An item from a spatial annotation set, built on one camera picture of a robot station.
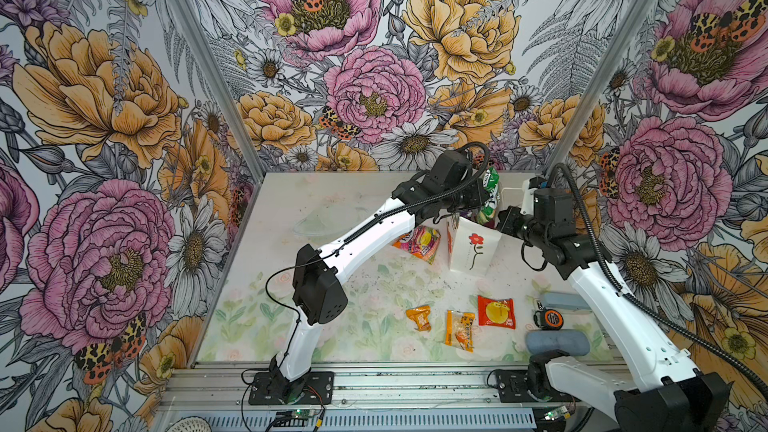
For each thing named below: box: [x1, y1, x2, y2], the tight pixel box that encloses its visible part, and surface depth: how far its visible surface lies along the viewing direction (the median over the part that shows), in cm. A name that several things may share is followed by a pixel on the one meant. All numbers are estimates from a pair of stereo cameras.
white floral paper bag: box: [447, 217, 503, 276], surface depth 82 cm
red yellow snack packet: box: [478, 295, 516, 330], surface depth 87 cm
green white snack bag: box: [477, 166, 500, 225], surface depth 76 cm
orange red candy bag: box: [392, 225, 441, 265], surface depth 100 cm
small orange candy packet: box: [406, 304, 432, 332], surface depth 87 cm
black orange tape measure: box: [533, 309, 564, 331], surface depth 85 cm
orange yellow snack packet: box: [444, 310, 476, 353], surface depth 84 cm
